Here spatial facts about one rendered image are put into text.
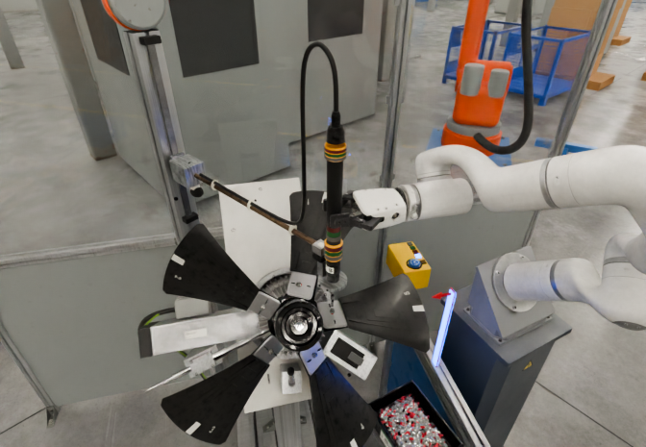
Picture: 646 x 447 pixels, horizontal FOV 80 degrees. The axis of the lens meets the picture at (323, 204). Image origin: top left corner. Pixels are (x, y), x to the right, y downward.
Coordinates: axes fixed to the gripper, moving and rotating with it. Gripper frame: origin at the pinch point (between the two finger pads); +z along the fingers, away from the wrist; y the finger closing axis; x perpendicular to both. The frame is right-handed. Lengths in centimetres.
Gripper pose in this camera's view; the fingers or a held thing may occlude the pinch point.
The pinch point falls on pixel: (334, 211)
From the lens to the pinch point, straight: 84.4
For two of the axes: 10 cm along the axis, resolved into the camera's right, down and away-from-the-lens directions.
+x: 0.0, -8.4, -5.4
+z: -9.7, 1.2, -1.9
